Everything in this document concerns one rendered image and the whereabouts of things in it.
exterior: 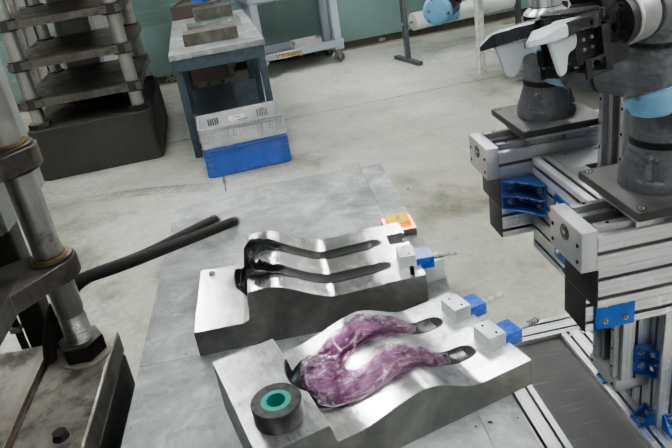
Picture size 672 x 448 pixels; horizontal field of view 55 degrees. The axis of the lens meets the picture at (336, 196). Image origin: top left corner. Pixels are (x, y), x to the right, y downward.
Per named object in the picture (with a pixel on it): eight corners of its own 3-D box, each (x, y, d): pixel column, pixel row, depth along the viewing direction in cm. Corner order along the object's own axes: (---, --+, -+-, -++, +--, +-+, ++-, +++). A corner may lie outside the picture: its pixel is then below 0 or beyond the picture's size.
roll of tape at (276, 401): (290, 441, 96) (286, 423, 95) (245, 430, 100) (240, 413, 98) (313, 403, 103) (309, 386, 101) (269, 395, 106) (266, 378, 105)
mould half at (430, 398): (449, 314, 137) (445, 270, 133) (531, 384, 115) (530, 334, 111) (225, 408, 121) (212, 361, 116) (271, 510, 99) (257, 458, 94)
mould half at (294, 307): (402, 253, 163) (396, 205, 158) (429, 310, 140) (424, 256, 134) (206, 291, 160) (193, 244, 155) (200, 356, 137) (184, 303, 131)
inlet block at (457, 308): (495, 299, 135) (494, 277, 133) (510, 310, 131) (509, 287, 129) (442, 321, 131) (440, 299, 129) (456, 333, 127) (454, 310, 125)
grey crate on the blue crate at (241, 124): (279, 118, 489) (276, 99, 482) (287, 134, 452) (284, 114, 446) (199, 135, 480) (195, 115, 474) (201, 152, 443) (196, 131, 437)
